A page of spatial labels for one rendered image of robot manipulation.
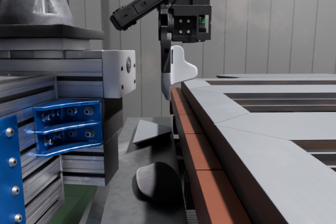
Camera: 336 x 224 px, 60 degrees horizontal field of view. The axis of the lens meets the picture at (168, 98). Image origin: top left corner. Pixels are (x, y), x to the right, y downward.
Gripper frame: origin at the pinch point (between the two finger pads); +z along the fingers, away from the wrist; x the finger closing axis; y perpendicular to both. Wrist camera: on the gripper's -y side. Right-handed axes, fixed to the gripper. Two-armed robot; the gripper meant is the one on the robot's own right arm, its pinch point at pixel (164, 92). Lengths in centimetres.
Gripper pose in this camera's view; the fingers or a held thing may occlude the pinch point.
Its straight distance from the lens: 49.4
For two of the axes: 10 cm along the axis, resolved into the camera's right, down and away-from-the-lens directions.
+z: 0.0, 9.9, 1.7
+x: -0.3, -1.7, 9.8
